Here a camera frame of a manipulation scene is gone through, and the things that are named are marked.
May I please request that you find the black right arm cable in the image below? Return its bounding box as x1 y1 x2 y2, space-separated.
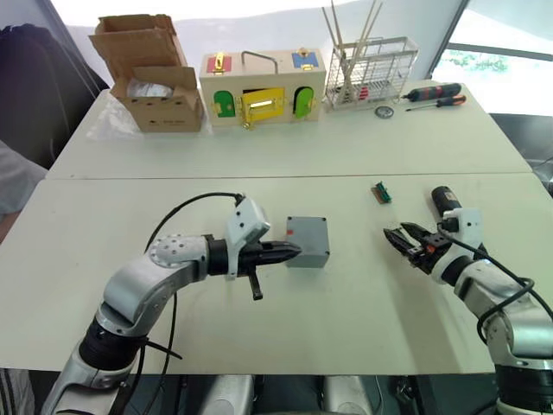
436 219 553 345

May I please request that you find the silver robot leg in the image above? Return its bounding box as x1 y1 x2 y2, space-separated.
201 373 257 415
321 374 375 415

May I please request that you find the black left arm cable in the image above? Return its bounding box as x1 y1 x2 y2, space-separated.
129 192 245 415

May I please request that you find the wooden lock puzzle box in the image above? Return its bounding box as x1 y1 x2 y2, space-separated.
198 47 327 131

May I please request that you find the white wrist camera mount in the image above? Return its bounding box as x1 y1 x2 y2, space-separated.
224 196 272 281
431 207 484 285

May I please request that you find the red black handle screwdriver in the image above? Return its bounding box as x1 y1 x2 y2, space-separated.
399 82 463 104

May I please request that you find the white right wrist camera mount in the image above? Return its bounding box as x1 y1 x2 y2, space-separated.
431 207 484 285

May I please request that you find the thin wooden stick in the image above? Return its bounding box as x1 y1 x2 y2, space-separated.
321 5 352 103
330 0 346 60
340 0 385 94

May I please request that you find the striped grey fabric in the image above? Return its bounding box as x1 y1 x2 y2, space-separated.
0 367 35 415

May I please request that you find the open brown cardboard box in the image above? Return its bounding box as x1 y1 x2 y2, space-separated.
88 13 205 133

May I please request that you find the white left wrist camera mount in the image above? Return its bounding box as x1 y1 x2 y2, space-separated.
224 196 272 281

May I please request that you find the small green brown terminal block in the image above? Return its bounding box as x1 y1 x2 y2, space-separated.
372 181 393 205

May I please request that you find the person in grey shirt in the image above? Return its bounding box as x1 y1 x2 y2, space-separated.
0 139 49 244

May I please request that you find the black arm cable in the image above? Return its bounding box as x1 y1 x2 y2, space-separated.
129 192 245 415
436 219 553 345

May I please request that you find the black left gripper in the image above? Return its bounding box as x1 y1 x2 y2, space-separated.
236 241 302 303

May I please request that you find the black office chair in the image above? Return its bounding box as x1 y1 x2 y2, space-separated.
0 23 111 170

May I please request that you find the white wire rack basket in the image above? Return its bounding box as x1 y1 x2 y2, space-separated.
323 35 421 112

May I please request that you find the grey plastic junction box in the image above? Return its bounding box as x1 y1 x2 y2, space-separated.
284 215 331 270

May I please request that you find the orange black handle screwdriver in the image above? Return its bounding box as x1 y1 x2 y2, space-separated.
404 94 468 113

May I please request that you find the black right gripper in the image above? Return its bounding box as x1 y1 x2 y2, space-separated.
383 221 453 277

